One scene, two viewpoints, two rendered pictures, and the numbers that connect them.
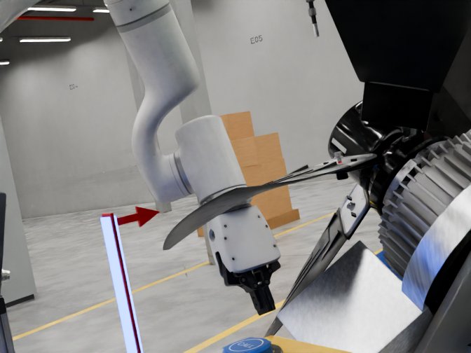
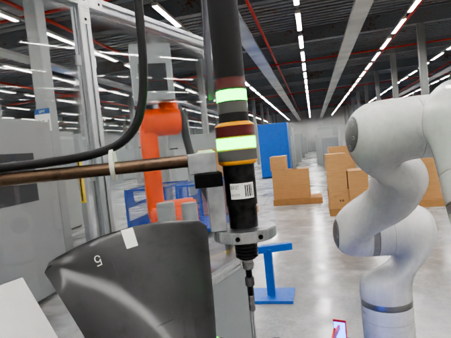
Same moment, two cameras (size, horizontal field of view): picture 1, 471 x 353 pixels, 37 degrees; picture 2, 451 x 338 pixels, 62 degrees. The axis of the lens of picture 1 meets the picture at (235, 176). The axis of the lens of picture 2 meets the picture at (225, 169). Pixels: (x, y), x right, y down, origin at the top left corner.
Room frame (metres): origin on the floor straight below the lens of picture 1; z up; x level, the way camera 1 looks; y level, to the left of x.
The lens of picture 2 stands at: (1.33, -0.34, 1.55)
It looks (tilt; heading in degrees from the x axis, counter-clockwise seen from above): 3 degrees down; 154
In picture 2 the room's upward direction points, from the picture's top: 6 degrees counter-clockwise
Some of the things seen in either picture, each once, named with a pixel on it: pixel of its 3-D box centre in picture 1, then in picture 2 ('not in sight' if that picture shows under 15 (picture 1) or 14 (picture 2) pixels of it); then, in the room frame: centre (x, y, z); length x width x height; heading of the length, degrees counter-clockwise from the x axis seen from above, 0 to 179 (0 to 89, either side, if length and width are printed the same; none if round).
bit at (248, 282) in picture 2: (313, 17); (250, 288); (0.96, -0.14, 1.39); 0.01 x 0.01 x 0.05
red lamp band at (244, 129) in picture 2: not in sight; (235, 131); (0.96, -0.14, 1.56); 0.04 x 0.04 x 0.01
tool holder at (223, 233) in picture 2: not in sight; (231, 194); (0.96, -0.15, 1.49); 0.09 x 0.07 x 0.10; 69
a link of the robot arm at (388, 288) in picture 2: not in sight; (396, 253); (0.69, 0.41, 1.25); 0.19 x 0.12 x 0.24; 56
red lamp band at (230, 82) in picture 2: not in sight; (230, 84); (0.96, -0.14, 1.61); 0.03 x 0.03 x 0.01
